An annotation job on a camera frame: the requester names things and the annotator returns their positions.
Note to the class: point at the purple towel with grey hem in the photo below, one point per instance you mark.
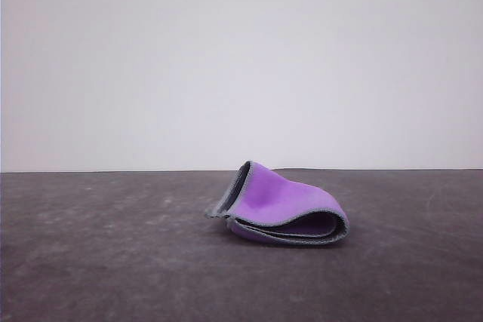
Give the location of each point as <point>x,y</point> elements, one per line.
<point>275,201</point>

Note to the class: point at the grey table cloth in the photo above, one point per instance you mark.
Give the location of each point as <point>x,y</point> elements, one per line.
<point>113,261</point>

